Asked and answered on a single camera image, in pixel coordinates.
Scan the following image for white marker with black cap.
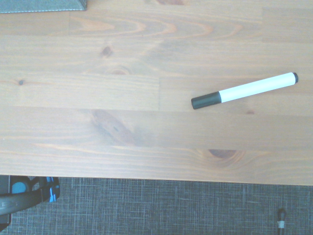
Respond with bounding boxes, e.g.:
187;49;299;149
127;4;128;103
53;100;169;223
191;72;299;110

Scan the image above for black and blue clamp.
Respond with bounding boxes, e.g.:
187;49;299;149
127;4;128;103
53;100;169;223
0;175;61;231

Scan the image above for black cable with white band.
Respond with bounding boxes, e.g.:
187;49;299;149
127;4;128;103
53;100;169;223
277;208;288;235

